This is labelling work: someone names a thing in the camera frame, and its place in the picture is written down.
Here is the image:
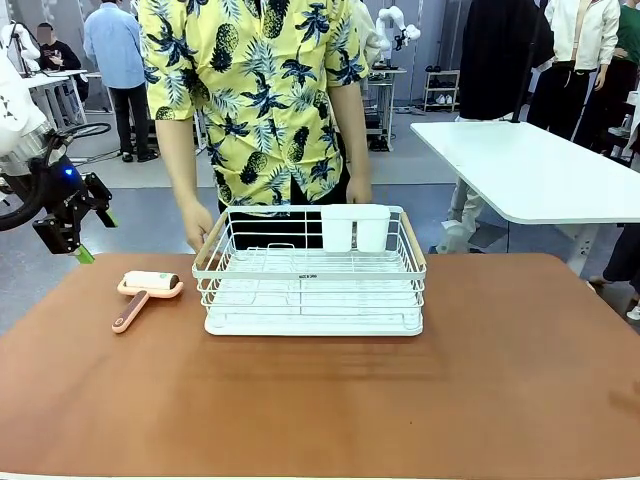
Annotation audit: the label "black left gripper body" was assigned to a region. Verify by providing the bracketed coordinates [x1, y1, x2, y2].
[28, 155, 93, 222]

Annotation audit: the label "pink lint roller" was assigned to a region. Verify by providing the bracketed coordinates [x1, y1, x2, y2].
[110, 269, 185, 335]

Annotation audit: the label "white wire dish rack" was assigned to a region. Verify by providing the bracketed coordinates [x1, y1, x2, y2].
[191, 203, 429, 322]

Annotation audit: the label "person's right forearm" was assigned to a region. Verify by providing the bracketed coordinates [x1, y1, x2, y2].
[153, 116, 202, 210]

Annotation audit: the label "person's left forearm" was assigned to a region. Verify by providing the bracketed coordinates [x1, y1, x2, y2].
[326, 83, 372, 182]

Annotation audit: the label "person's right hand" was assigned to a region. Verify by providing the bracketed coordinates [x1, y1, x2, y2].
[179, 198, 217, 254]

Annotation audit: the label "person's left hand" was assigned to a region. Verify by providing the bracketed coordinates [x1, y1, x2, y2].
[344, 173, 375, 206]

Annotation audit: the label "seated person in black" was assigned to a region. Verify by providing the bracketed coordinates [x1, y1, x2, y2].
[36, 21, 91, 103]

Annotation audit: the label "man in blue shirt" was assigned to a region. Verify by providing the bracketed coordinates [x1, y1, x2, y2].
[82, 0, 160, 164]

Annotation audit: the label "white humanoid robot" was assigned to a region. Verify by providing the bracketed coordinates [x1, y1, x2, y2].
[0, 21, 42, 76]

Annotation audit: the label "person in pineapple shirt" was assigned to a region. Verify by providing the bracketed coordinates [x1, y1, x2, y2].
[136, 0, 372, 217]

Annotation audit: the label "person's black trousers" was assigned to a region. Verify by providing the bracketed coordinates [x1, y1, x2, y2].
[217, 158, 352, 252]

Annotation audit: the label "white plastic drip tray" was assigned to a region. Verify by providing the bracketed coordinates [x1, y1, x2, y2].
[203, 248, 425, 338]

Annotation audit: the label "white plastic cutlery holder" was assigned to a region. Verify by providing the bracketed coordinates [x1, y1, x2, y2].
[320, 202, 392, 254]

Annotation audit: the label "metal shoe rack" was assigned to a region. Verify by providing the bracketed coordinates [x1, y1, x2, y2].
[422, 68, 461, 114]

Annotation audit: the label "person's legs in white trousers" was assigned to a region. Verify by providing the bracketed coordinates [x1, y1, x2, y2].
[429, 178, 485, 255]

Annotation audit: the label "large white table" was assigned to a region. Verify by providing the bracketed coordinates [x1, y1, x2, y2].
[410, 120, 640, 277]

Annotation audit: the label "person in white jacket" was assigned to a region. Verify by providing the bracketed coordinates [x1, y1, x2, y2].
[525, 0, 622, 142]

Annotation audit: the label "person's legs in dark trousers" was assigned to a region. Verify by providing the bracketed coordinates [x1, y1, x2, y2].
[587, 223, 640, 322]

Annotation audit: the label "person in green top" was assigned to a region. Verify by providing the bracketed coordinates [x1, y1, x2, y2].
[574, 0, 640, 157]

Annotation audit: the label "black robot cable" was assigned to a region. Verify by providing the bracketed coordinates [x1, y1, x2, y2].
[0, 121, 113, 233]

